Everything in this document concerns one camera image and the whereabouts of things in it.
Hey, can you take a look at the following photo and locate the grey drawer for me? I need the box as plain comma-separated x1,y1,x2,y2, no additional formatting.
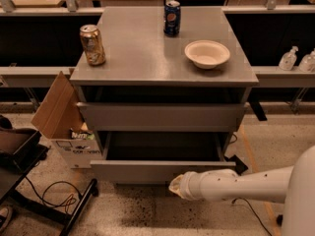
91,132,235,184
78,102,246,132

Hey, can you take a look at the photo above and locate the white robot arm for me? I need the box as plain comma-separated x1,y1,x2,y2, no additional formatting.
169,147,315,236

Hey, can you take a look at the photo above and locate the grey drawer cabinet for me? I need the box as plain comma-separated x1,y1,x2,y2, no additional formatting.
69,6,260,155

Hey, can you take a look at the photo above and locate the black power adapter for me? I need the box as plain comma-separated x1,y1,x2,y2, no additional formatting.
225,155,248,175

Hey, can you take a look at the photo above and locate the black table foot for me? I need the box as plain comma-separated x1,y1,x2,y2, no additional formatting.
276,214,283,226

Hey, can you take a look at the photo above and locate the snack bag in box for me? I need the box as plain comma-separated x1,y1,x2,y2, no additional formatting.
71,131,95,141

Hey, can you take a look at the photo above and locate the white paper bowl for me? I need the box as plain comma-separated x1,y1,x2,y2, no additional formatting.
184,40,230,70

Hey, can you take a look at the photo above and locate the cardboard box with flap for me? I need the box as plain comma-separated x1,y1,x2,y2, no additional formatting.
31,72,102,168

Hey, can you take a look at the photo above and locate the gold soda can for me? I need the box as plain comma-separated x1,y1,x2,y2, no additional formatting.
80,25,105,66

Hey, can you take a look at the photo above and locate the blue pepsi can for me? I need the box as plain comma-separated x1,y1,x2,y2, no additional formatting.
163,0,181,36

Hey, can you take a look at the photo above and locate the black cable on floor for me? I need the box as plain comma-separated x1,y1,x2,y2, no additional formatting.
231,198,274,236

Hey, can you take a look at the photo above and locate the black orange cable loop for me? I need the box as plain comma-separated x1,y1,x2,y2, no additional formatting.
24,176,83,214

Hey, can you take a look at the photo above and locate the black cart frame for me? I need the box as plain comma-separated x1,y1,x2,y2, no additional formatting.
0,115,99,236

